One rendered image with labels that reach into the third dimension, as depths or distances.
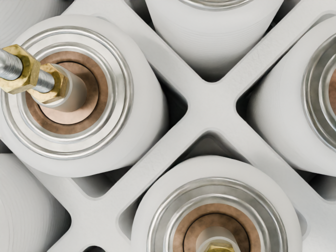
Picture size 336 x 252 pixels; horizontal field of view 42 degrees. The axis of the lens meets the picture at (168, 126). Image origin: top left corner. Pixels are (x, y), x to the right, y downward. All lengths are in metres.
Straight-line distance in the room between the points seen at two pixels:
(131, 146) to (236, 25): 0.09
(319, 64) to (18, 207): 0.20
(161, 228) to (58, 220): 0.14
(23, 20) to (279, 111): 0.18
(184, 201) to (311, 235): 0.12
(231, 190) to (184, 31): 0.10
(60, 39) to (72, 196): 0.12
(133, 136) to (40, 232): 0.12
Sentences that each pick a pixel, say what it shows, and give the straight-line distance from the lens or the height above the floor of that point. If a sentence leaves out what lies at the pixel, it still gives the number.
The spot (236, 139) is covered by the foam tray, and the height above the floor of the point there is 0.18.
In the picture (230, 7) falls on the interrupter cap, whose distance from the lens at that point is 0.25.
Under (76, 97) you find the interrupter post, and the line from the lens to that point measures 0.23.
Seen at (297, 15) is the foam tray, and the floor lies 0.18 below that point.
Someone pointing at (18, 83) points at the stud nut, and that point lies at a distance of 0.18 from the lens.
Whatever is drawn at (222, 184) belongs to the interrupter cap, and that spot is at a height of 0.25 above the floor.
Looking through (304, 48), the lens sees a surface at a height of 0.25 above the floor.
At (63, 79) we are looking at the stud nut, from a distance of 0.22.
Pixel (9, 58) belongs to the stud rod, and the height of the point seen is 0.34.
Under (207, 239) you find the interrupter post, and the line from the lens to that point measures 0.22.
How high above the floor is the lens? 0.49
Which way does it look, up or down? 85 degrees down
